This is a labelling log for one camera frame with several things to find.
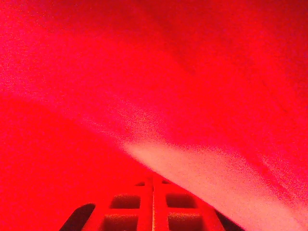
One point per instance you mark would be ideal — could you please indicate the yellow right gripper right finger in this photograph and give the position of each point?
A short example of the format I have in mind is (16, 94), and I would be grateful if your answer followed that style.
(160, 216)

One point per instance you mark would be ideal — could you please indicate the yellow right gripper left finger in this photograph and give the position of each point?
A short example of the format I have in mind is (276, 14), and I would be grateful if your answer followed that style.
(144, 216)

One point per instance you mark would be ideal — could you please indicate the red t-shirt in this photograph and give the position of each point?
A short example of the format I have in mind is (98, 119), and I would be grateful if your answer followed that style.
(120, 72)

